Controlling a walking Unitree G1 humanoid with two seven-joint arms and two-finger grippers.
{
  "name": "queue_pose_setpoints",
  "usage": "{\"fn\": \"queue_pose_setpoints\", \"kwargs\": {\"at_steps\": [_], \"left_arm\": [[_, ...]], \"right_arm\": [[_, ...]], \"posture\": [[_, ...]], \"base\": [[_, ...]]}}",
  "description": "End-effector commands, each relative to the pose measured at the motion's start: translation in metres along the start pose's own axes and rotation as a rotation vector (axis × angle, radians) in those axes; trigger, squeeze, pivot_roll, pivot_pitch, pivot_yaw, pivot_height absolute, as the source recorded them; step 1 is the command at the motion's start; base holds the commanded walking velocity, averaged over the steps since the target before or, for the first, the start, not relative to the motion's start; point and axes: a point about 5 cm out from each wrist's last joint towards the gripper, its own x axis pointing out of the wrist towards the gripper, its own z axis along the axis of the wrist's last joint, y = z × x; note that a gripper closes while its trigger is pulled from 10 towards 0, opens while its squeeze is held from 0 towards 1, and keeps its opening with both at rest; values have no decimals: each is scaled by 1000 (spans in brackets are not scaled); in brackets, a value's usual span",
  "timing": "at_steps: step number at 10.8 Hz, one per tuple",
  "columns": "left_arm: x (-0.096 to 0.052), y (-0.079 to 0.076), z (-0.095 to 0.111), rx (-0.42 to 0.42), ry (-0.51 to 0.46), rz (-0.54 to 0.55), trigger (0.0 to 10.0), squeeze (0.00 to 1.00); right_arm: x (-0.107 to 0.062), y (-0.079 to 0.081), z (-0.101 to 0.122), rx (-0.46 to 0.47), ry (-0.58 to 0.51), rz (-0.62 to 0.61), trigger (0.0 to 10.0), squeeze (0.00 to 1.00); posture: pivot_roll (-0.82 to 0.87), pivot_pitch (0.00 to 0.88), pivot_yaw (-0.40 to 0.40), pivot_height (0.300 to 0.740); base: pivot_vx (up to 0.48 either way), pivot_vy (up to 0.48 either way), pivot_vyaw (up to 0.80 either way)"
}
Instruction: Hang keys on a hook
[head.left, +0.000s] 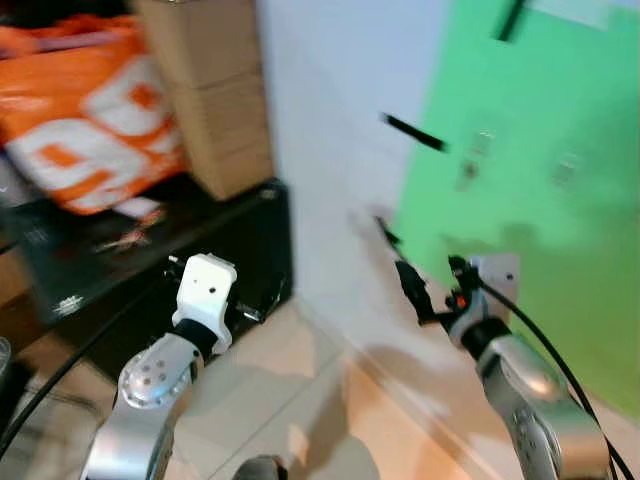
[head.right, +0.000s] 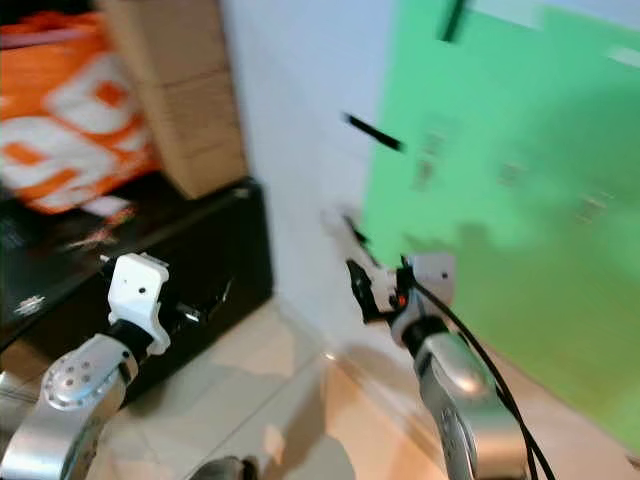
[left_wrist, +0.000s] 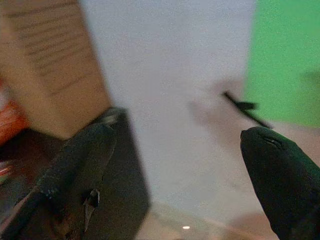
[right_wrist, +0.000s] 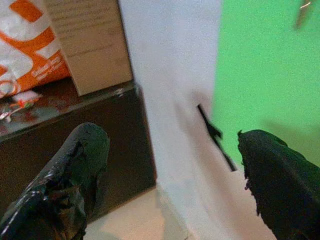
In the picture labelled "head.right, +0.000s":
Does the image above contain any black glossy cabinet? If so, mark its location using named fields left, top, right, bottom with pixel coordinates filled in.
left=0, top=177, right=275, bottom=406

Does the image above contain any black tape strip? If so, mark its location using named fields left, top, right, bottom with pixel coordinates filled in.
left=342, top=111, right=407, bottom=154

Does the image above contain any grey robot foot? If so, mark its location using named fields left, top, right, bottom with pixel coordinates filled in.
left=193, top=454, right=258, bottom=480

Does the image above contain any brown cardboard box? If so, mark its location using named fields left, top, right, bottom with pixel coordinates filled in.
left=104, top=0, right=250, bottom=200

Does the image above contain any orange and white bag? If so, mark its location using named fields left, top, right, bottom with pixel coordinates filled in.
left=0, top=12, right=163, bottom=217

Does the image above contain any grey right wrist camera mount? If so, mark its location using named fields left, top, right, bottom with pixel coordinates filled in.
left=390, top=251, right=459, bottom=343

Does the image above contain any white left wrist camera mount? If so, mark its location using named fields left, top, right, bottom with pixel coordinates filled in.
left=107, top=252, right=174, bottom=357

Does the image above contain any clear wall hook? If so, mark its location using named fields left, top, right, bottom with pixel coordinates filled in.
left=574, top=189, right=613, bottom=227
left=498, top=158, right=528, bottom=193
left=418, top=129, right=453, bottom=192

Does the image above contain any green wall sheet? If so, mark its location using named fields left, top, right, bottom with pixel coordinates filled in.
left=358, top=0, right=640, bottom=463

